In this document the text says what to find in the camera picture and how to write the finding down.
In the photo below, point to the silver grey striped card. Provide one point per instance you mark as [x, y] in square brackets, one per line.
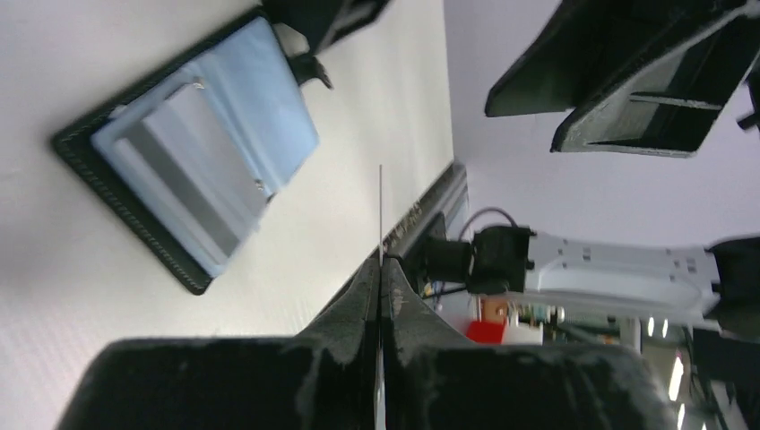
[176, 154]

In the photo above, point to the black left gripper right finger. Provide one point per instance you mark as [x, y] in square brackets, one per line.
[436, 378]

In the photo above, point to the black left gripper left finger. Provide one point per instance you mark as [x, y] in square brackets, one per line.
[322, 378]

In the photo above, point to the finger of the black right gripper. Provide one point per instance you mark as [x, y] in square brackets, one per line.
[579, 48]
[668, 71]

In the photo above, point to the black leather card holder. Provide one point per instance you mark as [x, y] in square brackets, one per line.
[254, 88]

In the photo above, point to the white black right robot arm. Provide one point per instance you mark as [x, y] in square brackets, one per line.
[693, 285]

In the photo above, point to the thin card edge-on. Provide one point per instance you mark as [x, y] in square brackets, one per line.
[380, 244]

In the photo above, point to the black plastic bin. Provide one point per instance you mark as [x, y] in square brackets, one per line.
[325, 22]

